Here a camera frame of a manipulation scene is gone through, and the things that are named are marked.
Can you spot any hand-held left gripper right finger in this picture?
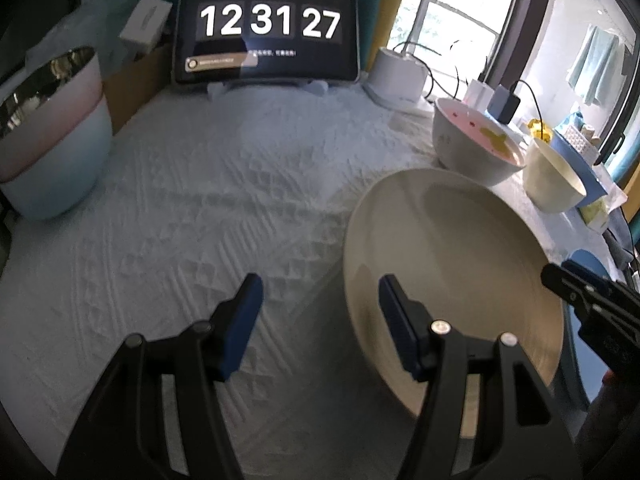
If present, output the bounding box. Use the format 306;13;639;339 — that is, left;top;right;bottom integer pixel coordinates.
378;274;583;480

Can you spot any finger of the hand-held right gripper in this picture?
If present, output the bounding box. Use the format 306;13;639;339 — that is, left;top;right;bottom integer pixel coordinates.
562;249;610;282
541;262;616;311

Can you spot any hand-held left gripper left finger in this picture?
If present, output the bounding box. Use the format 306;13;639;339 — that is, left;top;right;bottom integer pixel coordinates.
57;273;264;480

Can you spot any cream plate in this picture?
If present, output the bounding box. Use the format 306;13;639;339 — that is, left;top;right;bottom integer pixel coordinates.
342;168;564;418

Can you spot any cream bowl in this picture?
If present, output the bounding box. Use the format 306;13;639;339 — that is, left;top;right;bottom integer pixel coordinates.
523;138;587;213

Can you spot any person's right forearm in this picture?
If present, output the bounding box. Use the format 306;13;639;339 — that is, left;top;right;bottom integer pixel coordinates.
575;385;640;466

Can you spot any yellow-green tissue pack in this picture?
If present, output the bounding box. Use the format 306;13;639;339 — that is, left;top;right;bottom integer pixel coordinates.
580;200;613;233

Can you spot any white textured tablecloth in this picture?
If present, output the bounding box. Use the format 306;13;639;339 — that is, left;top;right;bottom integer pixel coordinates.
0;80;626;480

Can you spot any white woven basket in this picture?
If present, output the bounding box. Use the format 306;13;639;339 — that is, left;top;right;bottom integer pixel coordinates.
562;125;601;153

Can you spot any yellow packet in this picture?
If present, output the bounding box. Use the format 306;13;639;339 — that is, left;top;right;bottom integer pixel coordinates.
520;119;553;143

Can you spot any white bowl with pink inside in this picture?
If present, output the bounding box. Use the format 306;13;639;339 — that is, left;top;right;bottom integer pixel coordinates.
432;97;527;186

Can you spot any black charger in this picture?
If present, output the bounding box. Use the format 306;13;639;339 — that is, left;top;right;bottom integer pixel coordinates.
487;85;521;123

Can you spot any hanging light blue towel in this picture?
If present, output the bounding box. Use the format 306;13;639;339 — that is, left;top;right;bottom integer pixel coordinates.
566;25;621;107

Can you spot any white charger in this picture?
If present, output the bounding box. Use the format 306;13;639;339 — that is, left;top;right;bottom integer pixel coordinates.
462;80;493;116

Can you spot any white cylindrical appliance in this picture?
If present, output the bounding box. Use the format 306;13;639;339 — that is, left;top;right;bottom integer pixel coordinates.
362;47;433;116

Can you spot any cardboard box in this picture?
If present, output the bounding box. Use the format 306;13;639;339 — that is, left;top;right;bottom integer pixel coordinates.
102;42;173;136

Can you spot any pink bowl with metal inside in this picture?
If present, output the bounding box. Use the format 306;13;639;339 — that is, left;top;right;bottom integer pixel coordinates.
0;45;105;183

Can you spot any tablet with clock display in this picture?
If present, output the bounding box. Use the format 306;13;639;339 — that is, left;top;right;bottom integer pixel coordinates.
172;0;361;86

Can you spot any yellow curtain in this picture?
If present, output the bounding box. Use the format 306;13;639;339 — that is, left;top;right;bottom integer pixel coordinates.
367;0;417;73

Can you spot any white small box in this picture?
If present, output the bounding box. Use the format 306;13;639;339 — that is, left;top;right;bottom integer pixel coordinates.
119;0;173;55

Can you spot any clear plastic bag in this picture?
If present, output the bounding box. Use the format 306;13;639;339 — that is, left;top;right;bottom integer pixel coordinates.
25;0;141;61

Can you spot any black charger cable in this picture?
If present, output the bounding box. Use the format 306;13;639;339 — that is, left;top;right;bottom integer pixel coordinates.
510;79;545;133

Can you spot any black appliance cable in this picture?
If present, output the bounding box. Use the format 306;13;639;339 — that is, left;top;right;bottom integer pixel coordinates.
392;37;488;98

